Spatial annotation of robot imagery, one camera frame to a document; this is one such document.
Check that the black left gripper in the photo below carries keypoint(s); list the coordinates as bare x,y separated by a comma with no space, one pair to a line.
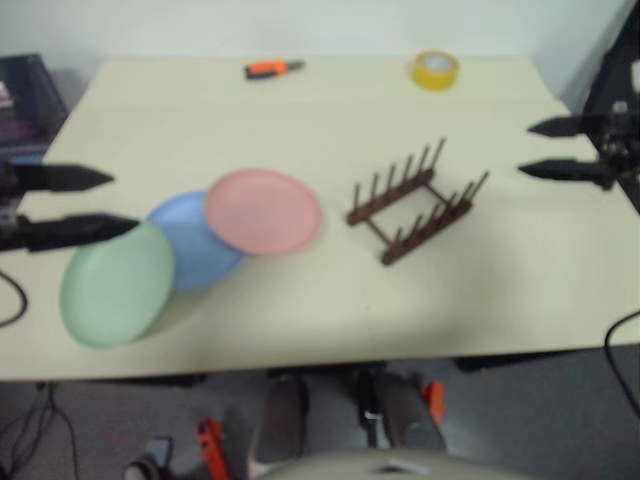
9,210

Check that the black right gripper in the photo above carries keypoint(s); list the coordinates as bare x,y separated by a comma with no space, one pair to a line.
617,150

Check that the green plastic plate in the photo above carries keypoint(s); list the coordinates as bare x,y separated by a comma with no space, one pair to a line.
117,290

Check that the blue plastic plate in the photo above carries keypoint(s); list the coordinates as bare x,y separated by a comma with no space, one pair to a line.
192,250

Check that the pink plastic plate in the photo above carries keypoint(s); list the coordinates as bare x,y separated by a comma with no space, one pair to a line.
265,212

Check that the brown wooden dish rack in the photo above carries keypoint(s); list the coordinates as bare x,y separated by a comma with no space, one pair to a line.
395,200

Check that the dark background equipment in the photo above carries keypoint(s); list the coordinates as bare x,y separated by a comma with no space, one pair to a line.
617,65

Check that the black plastic crate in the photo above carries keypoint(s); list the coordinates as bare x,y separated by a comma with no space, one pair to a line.
27,100

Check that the yellow tape roll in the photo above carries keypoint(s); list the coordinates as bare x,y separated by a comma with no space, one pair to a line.
434,80

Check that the orange black pliers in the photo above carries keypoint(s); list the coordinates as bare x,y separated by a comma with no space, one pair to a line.
267,69

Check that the orange clamp tool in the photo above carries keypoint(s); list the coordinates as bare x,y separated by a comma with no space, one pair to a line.
434,400

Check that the orange black tool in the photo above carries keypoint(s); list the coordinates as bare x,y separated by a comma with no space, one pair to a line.
212,450

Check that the dark rounded leg shape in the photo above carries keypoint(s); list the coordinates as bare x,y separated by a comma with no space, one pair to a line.
400,410
282,415

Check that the black table frame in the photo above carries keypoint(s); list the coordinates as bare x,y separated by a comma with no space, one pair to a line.
500,361

